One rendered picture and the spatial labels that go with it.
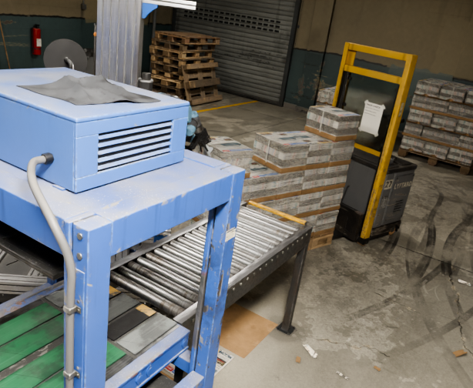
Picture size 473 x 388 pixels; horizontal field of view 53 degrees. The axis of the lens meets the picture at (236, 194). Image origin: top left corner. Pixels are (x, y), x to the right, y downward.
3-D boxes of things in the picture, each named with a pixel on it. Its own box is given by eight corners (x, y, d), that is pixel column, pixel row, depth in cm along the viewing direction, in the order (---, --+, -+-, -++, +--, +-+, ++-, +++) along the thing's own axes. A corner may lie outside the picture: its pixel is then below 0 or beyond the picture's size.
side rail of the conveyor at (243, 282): (302, 240, 313) (306, 224, 309) (310, 243, 311) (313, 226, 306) (169, 341, 205) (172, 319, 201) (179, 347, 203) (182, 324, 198)
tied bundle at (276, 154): (250, 158, 411) (254, 133, 403) (275, 156, 429) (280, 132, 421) (280, 174, 385) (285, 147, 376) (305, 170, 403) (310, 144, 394)
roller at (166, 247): (165, 249, 264) (166, 241, 262) (236, 282, 242) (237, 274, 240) (159, 252, 260) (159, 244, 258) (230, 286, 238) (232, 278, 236)
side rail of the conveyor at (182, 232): (238, 215, 336) (240, 199, 332) (244, 217, 334) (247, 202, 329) (88, 294, 228) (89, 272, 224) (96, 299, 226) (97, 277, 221)
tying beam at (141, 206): (60, 128, 208) (60, 105, 204) (241, 195, 164) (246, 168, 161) (-116, 157, 153) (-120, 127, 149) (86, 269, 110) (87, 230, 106)
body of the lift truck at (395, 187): (318, 215, 530) (333, 147, 500) (350, 208, 563) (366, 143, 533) (368, 243, 481) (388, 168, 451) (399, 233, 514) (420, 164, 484)
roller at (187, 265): (157, 253, 258) (158, 245, 256) (229, 288, 237) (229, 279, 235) (151, 256, 254) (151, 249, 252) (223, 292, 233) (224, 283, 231)
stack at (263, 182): (184, 256, 407) (194, 165, 377) (283, 232, 478) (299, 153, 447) (210, 279, 380) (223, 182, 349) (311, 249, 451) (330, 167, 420)
